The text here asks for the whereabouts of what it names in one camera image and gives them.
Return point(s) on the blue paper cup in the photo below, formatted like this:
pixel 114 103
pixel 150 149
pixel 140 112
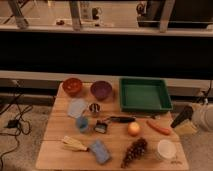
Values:
pixel 82 124

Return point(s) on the orange apple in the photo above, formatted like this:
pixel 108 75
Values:
pixel 133 129

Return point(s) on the orange carrot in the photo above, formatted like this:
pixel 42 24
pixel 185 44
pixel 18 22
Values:
pixel 158 128

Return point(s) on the green plastic tray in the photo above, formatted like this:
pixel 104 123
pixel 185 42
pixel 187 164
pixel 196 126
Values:
pixel 144 95

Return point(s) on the red bowl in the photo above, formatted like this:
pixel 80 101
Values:
pixel 72 86

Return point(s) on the yellow corn husk toy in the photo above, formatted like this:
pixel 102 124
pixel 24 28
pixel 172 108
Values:
pixel 73 144

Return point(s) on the blue sponge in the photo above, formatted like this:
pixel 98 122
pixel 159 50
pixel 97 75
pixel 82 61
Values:
pixel 100 151

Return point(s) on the white round container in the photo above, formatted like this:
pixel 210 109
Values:
pixel 166 150

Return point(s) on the wooden table board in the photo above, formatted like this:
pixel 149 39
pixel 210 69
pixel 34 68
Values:
pixel 53 156

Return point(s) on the small metal cup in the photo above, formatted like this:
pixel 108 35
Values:
pixel 94 108

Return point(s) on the light blue plastic lid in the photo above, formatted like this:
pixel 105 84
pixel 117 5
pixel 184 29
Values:
pixel 76 107

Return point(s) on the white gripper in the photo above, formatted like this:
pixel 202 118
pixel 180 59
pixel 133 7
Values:
pixel 202 119

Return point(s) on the purple bowl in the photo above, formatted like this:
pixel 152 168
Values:
pixel 101 90

